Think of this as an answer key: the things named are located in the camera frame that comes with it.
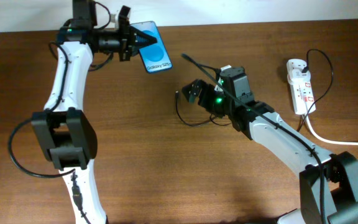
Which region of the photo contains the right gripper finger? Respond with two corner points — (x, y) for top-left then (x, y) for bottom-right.
(181, 84), (198, 103)
(190, 79), (208, 98)

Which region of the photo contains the blue screen Galaxy smartphone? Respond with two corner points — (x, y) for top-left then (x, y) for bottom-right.
(132, 21), (173, 73)

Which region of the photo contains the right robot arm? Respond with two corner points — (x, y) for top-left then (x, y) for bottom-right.
(181, 67), (358, 224)

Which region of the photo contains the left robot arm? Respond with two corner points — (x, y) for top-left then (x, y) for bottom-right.
(31, 0), (157, 223)

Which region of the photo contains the white USB charger plug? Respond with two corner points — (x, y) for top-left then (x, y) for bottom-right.
(287, 67), (311, 85)

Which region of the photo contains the white power strip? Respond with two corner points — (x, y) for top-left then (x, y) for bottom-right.
(287, 58), (316, 115)

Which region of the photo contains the black USB charging cable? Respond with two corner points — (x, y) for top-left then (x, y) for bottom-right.
(174, 49), (334, 131)

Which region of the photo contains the white power strip cord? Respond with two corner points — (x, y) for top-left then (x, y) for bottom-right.
(303, 102), (358, 148)

